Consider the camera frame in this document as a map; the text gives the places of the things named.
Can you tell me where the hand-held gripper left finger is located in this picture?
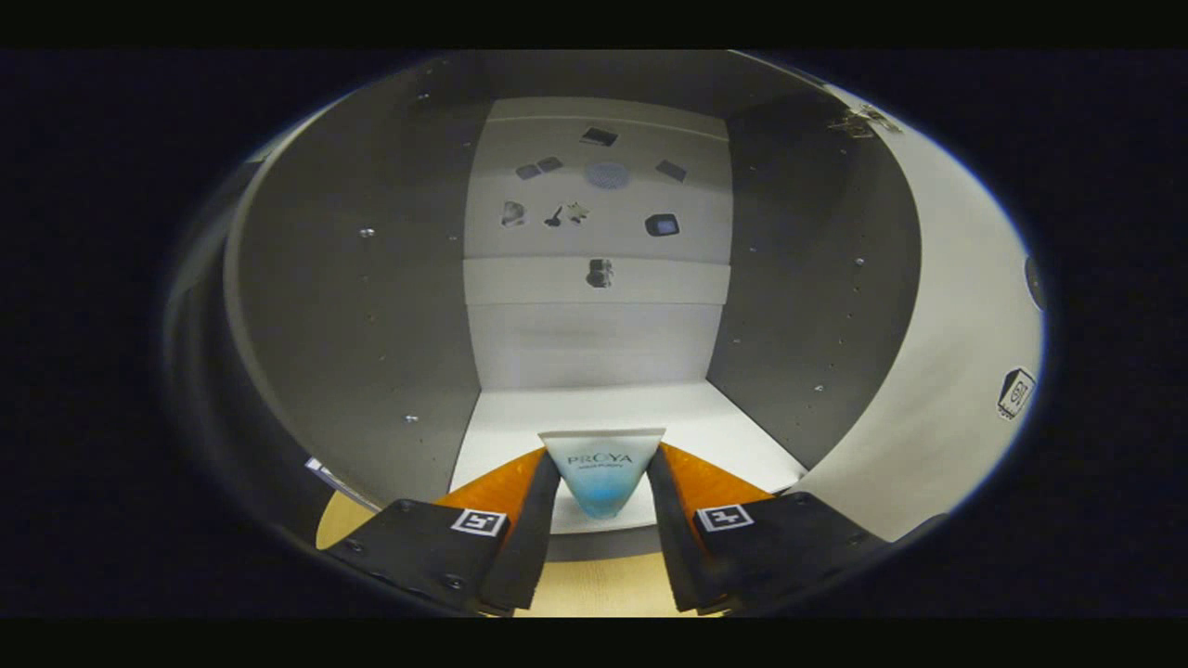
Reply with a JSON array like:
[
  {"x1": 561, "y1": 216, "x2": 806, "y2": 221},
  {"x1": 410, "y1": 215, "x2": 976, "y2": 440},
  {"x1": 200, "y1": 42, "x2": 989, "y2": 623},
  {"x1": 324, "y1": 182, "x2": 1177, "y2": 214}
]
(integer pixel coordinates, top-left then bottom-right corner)
[{"x1": 320, "y1": 448, "x2": 562, "y2": 616}]

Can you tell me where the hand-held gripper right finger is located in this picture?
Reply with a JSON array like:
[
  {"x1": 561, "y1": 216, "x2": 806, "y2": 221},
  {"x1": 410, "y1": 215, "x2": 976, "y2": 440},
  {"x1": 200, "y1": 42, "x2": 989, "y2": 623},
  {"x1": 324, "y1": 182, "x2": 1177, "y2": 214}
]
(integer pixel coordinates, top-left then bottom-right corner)
[{"x1": 647, "y1": 443, "x2": 892, "y2": 616}]

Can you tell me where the white and blue tube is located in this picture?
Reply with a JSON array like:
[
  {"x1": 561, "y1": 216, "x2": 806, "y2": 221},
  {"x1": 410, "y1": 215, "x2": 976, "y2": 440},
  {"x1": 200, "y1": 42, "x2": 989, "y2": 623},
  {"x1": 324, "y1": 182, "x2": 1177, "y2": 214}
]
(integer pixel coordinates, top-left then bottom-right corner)
[{"x1": 538, "y1": 428, "x2": 667, "y2": 520}]

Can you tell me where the white cabinet door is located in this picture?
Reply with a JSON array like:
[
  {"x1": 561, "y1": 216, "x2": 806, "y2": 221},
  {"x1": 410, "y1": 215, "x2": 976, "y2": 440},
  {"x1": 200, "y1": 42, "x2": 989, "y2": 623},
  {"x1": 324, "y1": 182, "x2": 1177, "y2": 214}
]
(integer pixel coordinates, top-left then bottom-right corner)
[{"x1": 789, "y1": 83, "x2": 1047, "y2": 544}]

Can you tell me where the grey cabinet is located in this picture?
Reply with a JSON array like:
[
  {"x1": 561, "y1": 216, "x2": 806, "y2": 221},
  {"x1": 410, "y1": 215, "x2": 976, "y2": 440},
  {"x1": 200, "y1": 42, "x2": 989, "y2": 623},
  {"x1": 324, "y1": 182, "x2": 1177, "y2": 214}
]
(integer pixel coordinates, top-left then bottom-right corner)
[{"x1": 223, "y1": 51, "x2": 920, "y2": 562}]

